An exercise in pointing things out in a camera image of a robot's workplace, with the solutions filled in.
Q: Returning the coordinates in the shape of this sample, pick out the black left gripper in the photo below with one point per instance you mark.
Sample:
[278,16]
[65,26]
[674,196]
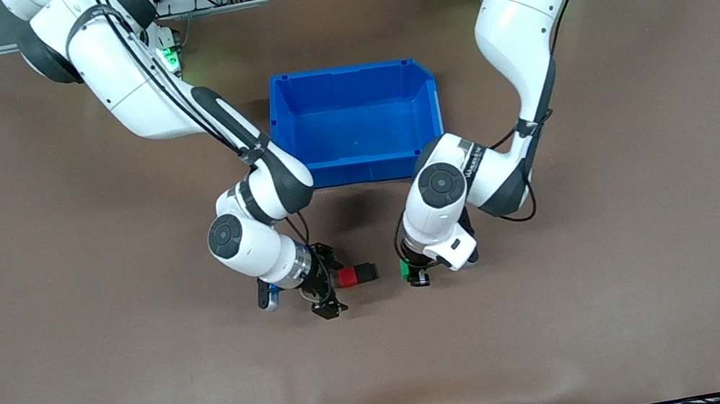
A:
[417,268]

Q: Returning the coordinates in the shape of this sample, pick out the small black cube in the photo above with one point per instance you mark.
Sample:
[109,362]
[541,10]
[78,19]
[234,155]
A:
[367,272]

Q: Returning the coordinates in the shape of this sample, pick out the blue plastic storage bin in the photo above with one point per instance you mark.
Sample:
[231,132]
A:
[354,122]

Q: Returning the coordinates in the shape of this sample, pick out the small green cube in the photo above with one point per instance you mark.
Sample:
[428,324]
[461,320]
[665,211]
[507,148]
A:
[406,271]

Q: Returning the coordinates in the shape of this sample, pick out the brown table mat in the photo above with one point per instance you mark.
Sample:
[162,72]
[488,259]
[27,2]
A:
[64,354]

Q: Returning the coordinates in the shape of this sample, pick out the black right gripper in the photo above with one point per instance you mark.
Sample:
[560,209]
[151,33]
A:
[320,274]

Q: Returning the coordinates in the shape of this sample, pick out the small red cube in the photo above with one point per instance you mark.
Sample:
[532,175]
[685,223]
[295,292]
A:
[348,277]

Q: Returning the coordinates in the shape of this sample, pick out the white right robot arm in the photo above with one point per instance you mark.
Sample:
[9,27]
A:
[111,68]

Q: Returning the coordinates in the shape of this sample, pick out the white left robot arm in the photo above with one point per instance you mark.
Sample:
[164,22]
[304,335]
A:
[518,7]

